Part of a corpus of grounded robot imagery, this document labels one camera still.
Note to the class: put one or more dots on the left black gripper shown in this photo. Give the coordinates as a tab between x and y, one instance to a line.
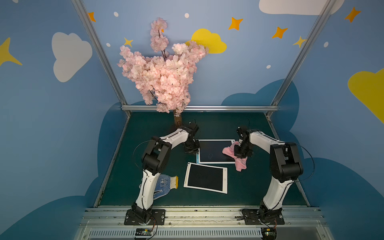
192	145

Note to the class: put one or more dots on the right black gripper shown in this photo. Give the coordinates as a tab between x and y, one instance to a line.
241	151

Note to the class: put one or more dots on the pink cloth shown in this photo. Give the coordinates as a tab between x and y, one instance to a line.
240	163

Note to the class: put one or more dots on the white drawing tablet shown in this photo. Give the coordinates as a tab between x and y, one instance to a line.
210	152
207	178

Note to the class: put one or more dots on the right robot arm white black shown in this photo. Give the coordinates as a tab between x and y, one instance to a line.
285	168

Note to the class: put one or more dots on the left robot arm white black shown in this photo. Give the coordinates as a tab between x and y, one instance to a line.
154	162

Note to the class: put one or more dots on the blue dotted work glove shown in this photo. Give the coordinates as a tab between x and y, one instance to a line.
164	185

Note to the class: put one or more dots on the pink cherry blossom tree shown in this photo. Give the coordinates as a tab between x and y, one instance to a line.
165	78

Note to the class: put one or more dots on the right green circuit board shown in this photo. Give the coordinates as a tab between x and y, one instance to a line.
268	234

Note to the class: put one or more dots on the green circuit board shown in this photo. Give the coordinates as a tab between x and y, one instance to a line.
268	234
143	233

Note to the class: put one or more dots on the left green circuit board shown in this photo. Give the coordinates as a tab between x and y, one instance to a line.
143	233

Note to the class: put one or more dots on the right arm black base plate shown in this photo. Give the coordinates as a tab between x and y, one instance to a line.
252	216

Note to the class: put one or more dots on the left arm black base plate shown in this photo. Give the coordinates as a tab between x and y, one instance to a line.
156	217

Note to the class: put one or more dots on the aluminium front mounting rail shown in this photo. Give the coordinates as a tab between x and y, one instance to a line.
204	223

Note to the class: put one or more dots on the aluminium frame rails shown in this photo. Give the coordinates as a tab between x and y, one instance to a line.
319	24

